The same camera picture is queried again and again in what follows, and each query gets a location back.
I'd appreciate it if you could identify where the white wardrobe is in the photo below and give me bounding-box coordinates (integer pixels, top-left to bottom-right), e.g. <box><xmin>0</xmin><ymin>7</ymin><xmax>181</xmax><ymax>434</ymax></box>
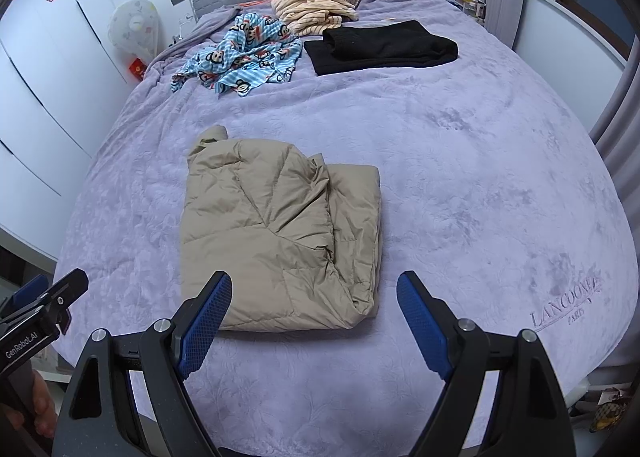
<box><xmin>0</xmin><ymin>0</ymin><xmax>131</xmax><ymax>263</ymax></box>

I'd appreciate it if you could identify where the khaki puffer jacket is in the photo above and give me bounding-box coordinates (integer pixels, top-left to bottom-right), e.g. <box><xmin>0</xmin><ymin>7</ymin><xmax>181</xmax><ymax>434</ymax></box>
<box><xmin>180</xmin><ymin>125</ymin><xmax>383</xmax><ymax>333</ymax></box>

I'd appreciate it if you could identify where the grey curtain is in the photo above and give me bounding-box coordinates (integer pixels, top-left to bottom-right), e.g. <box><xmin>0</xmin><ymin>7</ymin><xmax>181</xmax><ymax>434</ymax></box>
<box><xmin>586</xmin><ymin>34</ymin><xmax>640</xmax><ymax>198</ymax></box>

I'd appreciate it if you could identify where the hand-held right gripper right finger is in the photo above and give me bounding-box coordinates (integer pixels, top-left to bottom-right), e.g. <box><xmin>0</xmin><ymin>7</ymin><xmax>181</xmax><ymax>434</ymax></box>
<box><xmin>396</xmin><ymin>271</ymin><xmax>577</xmax><ymax>457</ymax></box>

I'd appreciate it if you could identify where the black folded garment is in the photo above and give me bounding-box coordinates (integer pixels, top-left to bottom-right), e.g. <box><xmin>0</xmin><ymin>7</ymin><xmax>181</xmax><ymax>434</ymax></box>
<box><xmin>303</xmin><ymin>20</ymin><xmax>459</xmax><ymax>76</ymax></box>

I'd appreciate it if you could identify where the brown patterned bag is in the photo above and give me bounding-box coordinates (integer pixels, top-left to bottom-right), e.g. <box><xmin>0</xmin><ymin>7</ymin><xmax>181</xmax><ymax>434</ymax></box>
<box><xmin>590</xmin><ymin>387</ymin><xmax>632</xmax><ymax>434</ymax></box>

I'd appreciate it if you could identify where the yellow striped garment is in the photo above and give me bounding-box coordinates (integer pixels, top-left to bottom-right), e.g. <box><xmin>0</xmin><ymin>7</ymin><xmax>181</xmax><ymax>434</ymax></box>
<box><xmin>271</xmin><ymin>0</ymin><xmax>362</xmax><ymax>36</ymax></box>

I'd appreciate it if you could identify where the person's left hand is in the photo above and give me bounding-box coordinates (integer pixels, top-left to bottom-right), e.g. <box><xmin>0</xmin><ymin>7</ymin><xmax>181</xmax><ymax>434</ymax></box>
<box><xmin>0</xmin><ymin>369</ymin><xmax>58</xmax><ymax>440</ymax></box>

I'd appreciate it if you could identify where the purple plush blanket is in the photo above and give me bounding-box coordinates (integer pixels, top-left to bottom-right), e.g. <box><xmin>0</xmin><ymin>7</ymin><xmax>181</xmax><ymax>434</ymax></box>
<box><xmin>50</xmin><ymin>0</ymin><xmax>628</xmax><ymax>457</ymax></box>

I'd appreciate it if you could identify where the blue monkey print pajamas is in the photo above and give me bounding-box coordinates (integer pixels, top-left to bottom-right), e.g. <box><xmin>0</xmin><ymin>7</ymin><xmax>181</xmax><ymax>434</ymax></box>
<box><xmin>170</xmin><ymin>12</ymin><xmax>306</xmax><ymax>98</ymax></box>

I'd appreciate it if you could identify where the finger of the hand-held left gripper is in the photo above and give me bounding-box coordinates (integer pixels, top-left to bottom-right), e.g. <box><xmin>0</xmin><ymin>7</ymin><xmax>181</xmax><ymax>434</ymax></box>
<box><xmin>39</xmin><ymin>268</ymin><xmax>90</xmax><ymax>335</ymax></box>
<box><xmin>11</xmin><ymin>276</ymin><xmax>48</xmax><ymax>307</ymax></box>

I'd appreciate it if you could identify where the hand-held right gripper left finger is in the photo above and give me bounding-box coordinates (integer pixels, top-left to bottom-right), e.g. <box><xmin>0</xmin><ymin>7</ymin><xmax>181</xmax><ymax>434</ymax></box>
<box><xmin>52</xmin><ymin>271</ymin><xmax>233</xmax><ymax>457</ymax></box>

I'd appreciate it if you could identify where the white covered fan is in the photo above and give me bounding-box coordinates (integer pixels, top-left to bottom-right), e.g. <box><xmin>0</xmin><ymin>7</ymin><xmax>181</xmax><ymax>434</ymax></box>
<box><xmin>107</xmin><ymin>0</ymin><xmax>162</xmax><ymax>62</ymax></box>

